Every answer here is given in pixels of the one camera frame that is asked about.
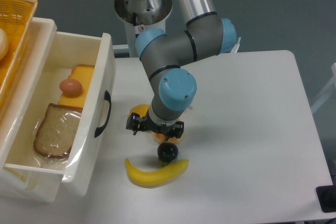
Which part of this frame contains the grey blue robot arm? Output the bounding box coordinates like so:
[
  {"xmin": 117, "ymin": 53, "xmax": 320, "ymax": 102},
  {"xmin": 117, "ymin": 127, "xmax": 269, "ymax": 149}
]
[{"xmin": 114, "ymin": 0, "xmax": 237, "ymax": 138}]

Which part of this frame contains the brown egg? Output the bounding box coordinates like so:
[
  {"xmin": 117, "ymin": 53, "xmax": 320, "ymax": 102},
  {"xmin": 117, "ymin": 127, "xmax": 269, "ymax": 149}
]
[{"xmin": 59, "ymin": 79, "xmax": 82, "ymax": 97}]

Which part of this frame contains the yellow bell pepper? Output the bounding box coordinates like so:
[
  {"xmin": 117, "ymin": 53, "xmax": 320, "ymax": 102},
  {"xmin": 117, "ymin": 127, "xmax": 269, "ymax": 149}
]
[{"xmin": 128, "ymin": 104, "xmax": 150, "ymax": 118}]

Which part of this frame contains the yellow wicker basket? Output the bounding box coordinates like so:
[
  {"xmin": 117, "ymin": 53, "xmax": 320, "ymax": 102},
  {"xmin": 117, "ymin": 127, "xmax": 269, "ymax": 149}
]
[{"xmin": 1, "ymin": 0, "xmax": 38, "ymax": 104}]

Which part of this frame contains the white table frame bracket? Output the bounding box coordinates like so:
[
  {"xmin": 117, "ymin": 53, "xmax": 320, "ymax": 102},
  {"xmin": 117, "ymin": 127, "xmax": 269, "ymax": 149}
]
[{"xmin": 230, "ymin": 37, "xmax": 241, "ymax": 54}]

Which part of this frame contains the black top drawer handle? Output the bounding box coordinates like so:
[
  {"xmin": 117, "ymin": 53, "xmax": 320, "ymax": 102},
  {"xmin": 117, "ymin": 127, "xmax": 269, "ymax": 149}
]
[{"xmin": 94, "ymin": 90, "xmax": 112, "ymax": 138}]

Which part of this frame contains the white chair frame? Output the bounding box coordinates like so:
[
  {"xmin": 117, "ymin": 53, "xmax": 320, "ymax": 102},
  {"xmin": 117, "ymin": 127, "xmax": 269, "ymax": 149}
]
[{"xmin": 310, "ymin": 63, "xmax": 335, "ymax": 114}]

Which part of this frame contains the yellow banana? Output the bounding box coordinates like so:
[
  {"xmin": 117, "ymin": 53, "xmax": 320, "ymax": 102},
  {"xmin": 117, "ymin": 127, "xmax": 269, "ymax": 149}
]
[{"xmin": 124, "ymin": 158, "xmax": 189, "ymax": 188}]

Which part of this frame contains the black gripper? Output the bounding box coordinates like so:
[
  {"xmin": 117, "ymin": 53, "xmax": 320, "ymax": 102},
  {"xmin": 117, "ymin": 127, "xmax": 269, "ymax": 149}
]
[{"xmin": 126, "ymin": 113, "xmax": 184, "ymax": 142}]

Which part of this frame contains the black grape bunch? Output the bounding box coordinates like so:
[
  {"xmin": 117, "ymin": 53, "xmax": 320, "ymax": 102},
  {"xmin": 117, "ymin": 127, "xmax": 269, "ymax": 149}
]
[{"xmin": 157, "ymin": 142, "xmax": 179, "ymax": 166}]

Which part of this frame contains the orange shrimp ring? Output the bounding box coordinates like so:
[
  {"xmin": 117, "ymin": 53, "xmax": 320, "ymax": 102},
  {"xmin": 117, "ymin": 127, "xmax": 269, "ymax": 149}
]
[{"xmin": 151, "ymin": 119, "xmax": 185, "ymax": 145}]

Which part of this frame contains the white drawer cabinet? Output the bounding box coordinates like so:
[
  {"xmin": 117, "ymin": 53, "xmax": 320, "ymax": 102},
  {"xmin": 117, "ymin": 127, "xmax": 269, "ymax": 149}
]
[{"xmin": 1, "ymin": 17, "xmax": 60, "ymax": 202}]

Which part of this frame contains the brown bread slice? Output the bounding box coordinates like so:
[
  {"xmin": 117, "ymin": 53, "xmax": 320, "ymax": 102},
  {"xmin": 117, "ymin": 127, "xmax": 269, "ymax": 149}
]
[{"xmin": 33, "ymin": 103, "xmax": 82, "ymax": 158}]

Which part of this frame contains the black device at edge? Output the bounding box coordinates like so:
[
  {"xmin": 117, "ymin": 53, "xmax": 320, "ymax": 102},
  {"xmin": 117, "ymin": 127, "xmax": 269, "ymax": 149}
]
[{"xmin": 316, "ymin": 185, "xmax": 335, "ymax": 213}]

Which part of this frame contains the yellow cheese slice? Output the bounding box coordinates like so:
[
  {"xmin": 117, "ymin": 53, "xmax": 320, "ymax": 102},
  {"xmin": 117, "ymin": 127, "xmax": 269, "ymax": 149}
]
[{"xmin": 58, "ymin": 65, "xmax": 95, "ymax": 109}]

